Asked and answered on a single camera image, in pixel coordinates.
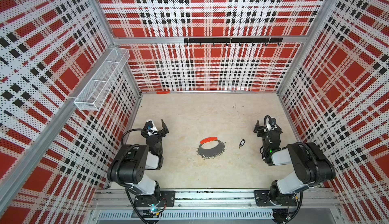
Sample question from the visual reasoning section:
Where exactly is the white wire mesh basket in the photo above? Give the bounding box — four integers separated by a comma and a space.
75, 48, 129, 111

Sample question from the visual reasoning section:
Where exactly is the red flat tag by wall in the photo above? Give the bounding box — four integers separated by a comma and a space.
156, 91, 170, 95

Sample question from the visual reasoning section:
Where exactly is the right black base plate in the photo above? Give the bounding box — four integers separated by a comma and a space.
254, 189, 297, 207

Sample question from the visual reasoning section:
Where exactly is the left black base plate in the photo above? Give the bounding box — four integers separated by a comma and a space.
134, 190, 176, 208

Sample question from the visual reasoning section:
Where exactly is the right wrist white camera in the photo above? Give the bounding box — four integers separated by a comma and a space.
266, 117, 277, 130

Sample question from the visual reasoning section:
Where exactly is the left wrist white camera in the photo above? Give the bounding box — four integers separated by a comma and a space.
144, 120, 158, 132

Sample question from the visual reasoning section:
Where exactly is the silver keyring with red handle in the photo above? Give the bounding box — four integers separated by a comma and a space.
197, 137, 225, 160

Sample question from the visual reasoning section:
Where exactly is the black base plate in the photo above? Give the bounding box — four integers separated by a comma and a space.
254, 189, 297, 207
134, 190, 176, 208

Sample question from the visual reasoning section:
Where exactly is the black head small key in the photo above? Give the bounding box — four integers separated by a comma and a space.
239, 139, 246, 149

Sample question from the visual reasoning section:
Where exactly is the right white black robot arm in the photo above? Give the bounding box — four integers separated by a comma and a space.
253, 116, 336, 206

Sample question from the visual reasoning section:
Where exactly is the wrist white camera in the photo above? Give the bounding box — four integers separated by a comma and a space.
266, 117, 277, 130
144, 120, 158, 132

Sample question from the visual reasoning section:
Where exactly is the black hook rail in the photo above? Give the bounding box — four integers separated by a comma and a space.
183, 37, 283, 45

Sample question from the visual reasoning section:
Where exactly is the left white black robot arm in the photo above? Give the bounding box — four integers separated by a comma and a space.
107, 120, 169, 207

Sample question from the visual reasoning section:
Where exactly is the aluminium front rail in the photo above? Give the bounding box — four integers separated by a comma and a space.
85, 188, 347, 224

